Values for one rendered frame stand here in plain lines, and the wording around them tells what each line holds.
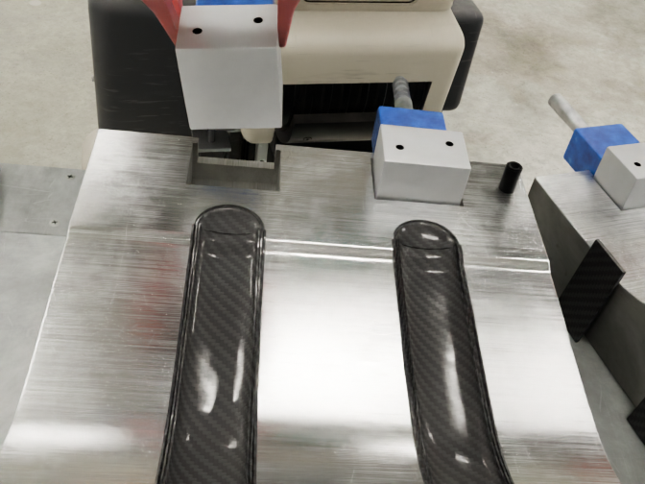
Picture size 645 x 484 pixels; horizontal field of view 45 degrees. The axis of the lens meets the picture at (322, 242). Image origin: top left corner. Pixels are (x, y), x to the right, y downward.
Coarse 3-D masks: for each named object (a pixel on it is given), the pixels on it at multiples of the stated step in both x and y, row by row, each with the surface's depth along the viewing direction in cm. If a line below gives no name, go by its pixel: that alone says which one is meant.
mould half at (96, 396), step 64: (128, 192) 43; (192, 192) 44; (256, 192) 44; (320, 192) 45; (64, 256) 39; (128, 256) 40; (320, 256) 42; (384, 256) 42; (512, 256) 43; (64, 320) 37; (128, 320) 37; (320, 320) 39; (384, 320) 39; (512, 320) 40; (64, 384) 34; (128, 384) 35; (320, 384) 36; (384, 384) 37; (512, 384) 38; (576, 384) 38; (64, 448) 32; (128, 448) 32; (320, 448) 34; (384, 448) 34; (512, 448) 35; (576, 448) 35
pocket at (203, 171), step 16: (192, 144) 47; (192, 160) 48; (208, 160) 48; (224, 160) 49; (240, 160) 49; (192, 176) 49; (208, 176) 49; (224, 176) 49; (240, 176) 49; (256, 176) 49; (272, 176) 49
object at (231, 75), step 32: (224, 0) 43; (256, 0) 43; (192, 32) 39; (224, 32) 39; (256, 32) 39; (192, 64) 39; (224, 64) 39; (256, 64) 39; (192, 96) 41; (224, 96) 41; (256, 96) 41; (192, 128) 42; (224, 128) 42; (256, 128) 42
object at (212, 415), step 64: (192, 256) 40; (256, 256) 41; (448, 256) 43; (192, 320) 38; (256, 320) 38; (448, 320) 40; (192, 384) 36; (256, 384) 36; (448, 384) 38; (192, 448) 33; (256, 448) 33; (448, 448) 35
